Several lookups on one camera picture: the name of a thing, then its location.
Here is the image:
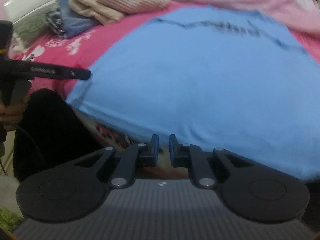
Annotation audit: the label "beige cloth garment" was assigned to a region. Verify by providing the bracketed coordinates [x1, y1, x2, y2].
[69, 0, 125, 25]

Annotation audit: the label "green-grey patterned pillow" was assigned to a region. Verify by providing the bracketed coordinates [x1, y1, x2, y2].
[12, 1, 59, 47]

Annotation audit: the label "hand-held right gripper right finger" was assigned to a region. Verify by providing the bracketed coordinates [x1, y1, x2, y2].
[168, 134, 253, 189]

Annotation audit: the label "white fluffy cloth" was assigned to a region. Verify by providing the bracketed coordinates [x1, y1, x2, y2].
[0, 174, 22, 208]

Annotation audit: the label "person's black trouser leg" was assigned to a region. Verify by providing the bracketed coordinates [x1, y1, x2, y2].
[14, 89, 108, 182]
[304, 179, 320, 240]

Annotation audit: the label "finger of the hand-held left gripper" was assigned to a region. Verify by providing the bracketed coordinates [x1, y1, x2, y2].
[62, 66, 92, 80]

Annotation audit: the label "pink floral blanket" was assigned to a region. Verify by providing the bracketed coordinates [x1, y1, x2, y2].
[11, 1, 320, 160]

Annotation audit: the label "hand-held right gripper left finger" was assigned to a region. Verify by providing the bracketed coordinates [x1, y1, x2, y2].
[74, 134, 160, 188]

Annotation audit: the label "blue t-shirt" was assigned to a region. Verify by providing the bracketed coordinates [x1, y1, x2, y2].
[65, 5, 320, 180]

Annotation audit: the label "blue denim jeans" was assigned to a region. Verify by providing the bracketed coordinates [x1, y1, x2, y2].
[57, 0, 100, 38]

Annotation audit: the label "green cloth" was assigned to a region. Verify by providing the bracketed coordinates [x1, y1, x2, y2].
[0, 207, 24, 232]

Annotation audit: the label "black white checked cloth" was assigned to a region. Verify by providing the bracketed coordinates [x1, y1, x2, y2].
[46, 6, 66, 34]

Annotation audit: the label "person's left hand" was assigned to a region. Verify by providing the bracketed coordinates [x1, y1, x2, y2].
[0, 99, 27, 133]

